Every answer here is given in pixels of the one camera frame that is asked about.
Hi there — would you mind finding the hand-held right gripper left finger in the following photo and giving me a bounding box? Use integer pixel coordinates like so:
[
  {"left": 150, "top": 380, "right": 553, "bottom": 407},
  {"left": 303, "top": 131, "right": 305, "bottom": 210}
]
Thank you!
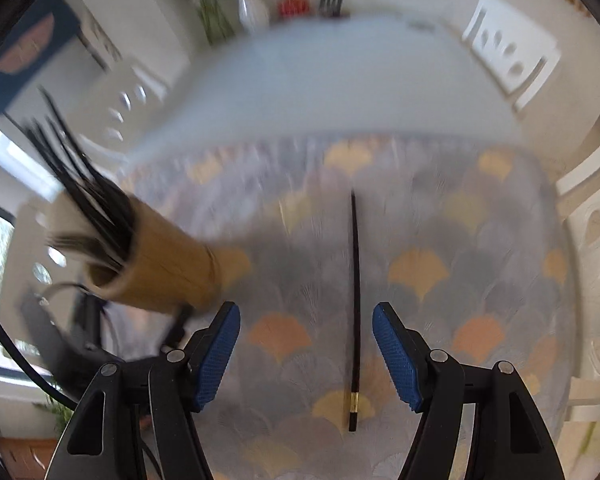
[{"left": 45, "top": 302, "right": 242, "bottom": 480}]

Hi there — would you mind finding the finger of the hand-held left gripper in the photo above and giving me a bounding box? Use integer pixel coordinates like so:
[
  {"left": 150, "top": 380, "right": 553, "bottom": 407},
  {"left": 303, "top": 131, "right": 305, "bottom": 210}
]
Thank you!
[{"left": 162, "top": 305, "right": 197, "bottom": 355}]

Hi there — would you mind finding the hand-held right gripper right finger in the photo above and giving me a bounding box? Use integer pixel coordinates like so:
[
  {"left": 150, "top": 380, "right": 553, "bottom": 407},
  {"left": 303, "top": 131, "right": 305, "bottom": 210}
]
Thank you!
[{"left": 371, "top": 302, "right": 566, "bottom": 480}]

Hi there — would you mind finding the slim black chopstick gold band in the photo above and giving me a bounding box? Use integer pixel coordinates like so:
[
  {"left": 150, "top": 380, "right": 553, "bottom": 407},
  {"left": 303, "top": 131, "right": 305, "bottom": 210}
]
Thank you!
[{"left": 348, "top": 190, "right": 361, "bottom": 433}]

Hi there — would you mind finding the bamboo utensil holder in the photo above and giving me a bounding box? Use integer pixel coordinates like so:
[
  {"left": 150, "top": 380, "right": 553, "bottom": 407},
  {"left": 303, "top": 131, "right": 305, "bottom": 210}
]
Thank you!
[{"left": 87, "top": 195, "right": 224, "bottom": 319}]

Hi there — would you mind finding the bunch of black chopsticks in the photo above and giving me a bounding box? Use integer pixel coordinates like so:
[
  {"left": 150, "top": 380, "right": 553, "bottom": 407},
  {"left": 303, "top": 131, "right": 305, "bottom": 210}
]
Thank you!
[{"left": 24, "top": 86, "right": 137, "bottom": 261}]

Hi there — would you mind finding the fan patterned tablecloth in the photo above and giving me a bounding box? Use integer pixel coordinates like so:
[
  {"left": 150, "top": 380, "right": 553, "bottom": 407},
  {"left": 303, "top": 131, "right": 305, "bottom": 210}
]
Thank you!
[{"left": 115, "top": 135, "right": 582, "bottom": 480}]

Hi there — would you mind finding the white floral rack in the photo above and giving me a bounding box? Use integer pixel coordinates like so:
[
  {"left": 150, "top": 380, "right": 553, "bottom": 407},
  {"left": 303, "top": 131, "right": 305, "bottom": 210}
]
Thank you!
[{"left": 77, "top": 10, "right": 127, "bottom": 72}]

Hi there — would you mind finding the red lidded bowl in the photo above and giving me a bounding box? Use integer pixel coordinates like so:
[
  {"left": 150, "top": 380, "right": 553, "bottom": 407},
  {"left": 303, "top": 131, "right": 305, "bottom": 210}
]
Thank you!
[{"left": 278, "top": 0, "right": 312, "bottom": 20}]

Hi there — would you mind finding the black phone stand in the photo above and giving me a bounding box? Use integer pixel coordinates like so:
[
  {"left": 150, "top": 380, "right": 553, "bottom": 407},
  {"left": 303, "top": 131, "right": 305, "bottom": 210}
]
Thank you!
[{"left": 317, "top": 0, "right": 351, "bottom": 19}]

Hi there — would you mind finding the black cable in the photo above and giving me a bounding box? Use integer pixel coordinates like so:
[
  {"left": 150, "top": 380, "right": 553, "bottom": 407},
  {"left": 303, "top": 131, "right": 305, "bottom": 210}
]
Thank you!
[{"left": 0, "top": 289, "right": 79, "bottom": 411}]

